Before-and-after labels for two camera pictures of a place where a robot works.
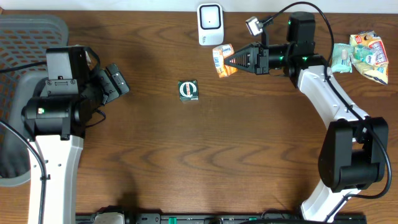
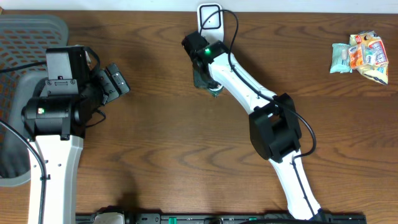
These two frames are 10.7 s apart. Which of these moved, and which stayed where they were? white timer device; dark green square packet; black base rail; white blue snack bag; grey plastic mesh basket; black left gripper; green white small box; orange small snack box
Moved: dark green square packet; orange small snack box; green white small box
Stayed: black base rail; black left gripper; grey plastic mesh basket; white blue snack bag; white timer device
